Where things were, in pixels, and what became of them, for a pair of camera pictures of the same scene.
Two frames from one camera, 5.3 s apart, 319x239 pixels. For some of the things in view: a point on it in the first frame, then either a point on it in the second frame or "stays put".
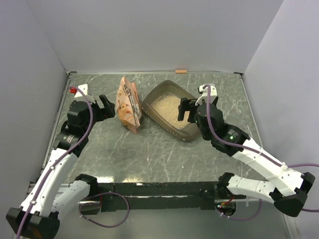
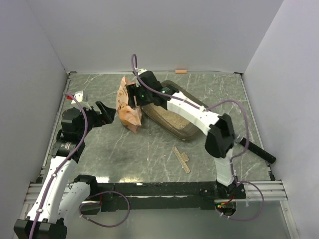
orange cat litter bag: [128, 105] stays put
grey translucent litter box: [161, 106] stays put
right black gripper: [187, 105] -> [133, 90]
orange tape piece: [180, 71] stays put
